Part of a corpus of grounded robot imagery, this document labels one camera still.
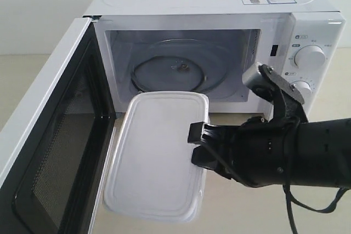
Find lower white control knob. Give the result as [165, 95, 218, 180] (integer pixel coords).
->
[292, 81, 312, 101]

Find clear plastic lidded container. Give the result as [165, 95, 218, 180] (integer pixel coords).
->
[104, 92, 209, 223]

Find white Midea microwave oven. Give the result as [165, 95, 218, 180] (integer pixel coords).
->
[84, 0, 346, 117]

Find white control knob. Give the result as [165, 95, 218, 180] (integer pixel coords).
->
[292, 81, 312, 101]
[294, 45, 326, 70]

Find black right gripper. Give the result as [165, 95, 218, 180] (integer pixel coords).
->
[188, 117, 301, 188]

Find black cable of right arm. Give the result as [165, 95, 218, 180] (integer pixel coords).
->
[282, 124, 351, 234]

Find upper white control knob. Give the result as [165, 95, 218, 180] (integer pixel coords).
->
[294, 45, 326, 70]

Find white microwave door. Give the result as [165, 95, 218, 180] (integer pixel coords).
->
[1, 17, 116, 233]

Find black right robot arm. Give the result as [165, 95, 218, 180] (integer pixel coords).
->
[188, 116, 350, 188]

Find black turntable roller ring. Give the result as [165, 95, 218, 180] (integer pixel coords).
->
[132, 56, 207, 94]

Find glass turntable plate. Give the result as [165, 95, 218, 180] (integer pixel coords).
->
[130, 38, 231, 94]

